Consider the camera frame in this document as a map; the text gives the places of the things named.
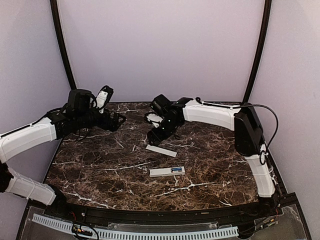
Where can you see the white remote battery cover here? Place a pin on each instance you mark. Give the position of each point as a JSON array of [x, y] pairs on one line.
[[161, 150]]

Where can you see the right black frame post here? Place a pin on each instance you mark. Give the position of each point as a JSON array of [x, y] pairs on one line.
[[259, 50]]

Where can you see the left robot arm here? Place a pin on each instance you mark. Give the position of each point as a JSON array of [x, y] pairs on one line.
[[83, 110]]

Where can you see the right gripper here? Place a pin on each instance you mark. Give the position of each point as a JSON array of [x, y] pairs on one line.
[[156, 136]]

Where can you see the black front rail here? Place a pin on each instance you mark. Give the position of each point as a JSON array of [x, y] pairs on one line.
[[240, 215]]

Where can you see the blue battery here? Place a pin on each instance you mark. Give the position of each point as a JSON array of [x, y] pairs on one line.
[[176, 169]]

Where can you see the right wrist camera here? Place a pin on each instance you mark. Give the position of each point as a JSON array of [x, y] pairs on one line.
[[153, 118]]

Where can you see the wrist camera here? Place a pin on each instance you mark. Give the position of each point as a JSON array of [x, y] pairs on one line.
[[104, 97], [153, 118]]

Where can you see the left black frame post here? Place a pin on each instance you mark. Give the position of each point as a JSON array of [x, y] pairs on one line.
[[61, 44]]

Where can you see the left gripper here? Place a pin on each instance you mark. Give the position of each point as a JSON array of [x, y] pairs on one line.
[[113, 125]]

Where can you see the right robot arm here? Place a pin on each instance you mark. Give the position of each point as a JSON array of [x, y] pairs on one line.
[[242, 119]]

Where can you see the white remote control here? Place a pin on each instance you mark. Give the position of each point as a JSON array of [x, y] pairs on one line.
[[165, 172]]

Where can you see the black frame post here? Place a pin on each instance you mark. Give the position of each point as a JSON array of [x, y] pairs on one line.
[[61, 44], [259, 50]]

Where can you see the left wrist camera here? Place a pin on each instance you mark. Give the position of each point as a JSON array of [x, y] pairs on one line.
[[104, 97]]

